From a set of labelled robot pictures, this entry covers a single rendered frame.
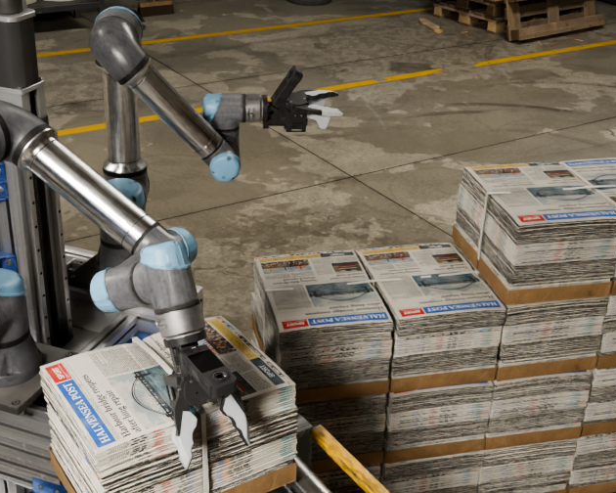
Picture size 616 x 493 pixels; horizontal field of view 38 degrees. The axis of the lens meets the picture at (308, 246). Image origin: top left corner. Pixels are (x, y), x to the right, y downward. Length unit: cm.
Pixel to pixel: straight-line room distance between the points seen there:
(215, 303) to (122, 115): 163
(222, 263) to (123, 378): 254
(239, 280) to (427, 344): 184
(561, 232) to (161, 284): 114
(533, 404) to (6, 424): 134
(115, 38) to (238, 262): 213
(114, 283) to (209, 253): 272
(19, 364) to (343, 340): 75
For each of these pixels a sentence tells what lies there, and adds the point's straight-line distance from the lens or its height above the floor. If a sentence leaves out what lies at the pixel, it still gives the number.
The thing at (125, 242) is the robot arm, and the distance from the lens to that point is 165.
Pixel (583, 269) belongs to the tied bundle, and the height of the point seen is 92.
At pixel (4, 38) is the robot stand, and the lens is 201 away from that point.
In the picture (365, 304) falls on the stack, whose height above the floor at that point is 83.
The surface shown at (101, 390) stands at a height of 103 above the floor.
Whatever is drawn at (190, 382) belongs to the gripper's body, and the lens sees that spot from 148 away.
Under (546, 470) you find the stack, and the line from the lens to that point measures 273.
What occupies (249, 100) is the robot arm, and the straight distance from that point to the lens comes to 236.
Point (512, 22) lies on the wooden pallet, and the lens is 831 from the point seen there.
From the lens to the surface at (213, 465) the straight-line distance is 163.
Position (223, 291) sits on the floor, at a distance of 394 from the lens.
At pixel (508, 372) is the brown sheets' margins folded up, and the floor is 63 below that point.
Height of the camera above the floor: 199
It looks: 27 degrees down
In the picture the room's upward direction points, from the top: 3 degrees clockwise
